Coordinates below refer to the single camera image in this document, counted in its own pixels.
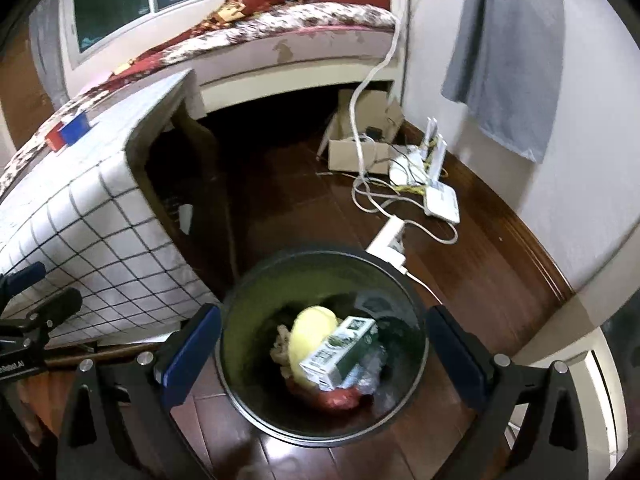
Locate small red box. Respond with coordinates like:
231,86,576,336
45,122,68,153

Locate cardboard box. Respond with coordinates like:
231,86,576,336
320,89,405,175

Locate flat white router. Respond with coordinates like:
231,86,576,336
424,182,461,224

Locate white framed window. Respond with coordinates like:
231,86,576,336
62,0,241,63

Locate green and white carton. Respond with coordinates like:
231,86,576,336
299,316,379,392

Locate thick white cable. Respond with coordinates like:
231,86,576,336
350,0,403,216

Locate white router with antennas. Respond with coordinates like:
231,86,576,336
389,117,447,186

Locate red patterned blanket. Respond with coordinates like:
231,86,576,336
112,0,286,78

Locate black trash bin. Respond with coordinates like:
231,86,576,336
216,244,432,448

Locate small blue box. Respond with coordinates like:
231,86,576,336
59,110,91,145

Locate table with checkered tablecloth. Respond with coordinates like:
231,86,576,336
0,67,236,346

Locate grey window curtain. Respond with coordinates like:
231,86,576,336
30,7,68,108

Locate red plastic bag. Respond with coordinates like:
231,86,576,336
287,380,373,413

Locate grey hanging cloth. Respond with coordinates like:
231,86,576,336
440,0,566,163

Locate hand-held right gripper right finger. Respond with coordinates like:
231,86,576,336
425,304,591,480

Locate tan wrapper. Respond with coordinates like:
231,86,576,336
270,325,296,381

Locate yellow round trash item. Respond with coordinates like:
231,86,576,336
290,306,342,386

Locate wooden door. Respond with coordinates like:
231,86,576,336
0,35,51,151

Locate clear plastic wrapper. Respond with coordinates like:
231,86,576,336
350,345,396,396

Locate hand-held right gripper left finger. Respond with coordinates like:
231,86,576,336
55,302,223,480

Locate bed with floral mattress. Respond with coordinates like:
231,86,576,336
0,1,403,196

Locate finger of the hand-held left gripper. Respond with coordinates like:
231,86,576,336
0,261,47,311
22,287,83,342

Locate white cabinet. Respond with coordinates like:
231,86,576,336
505,330,628,480

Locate white power strip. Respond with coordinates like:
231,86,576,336
366,216,407,263

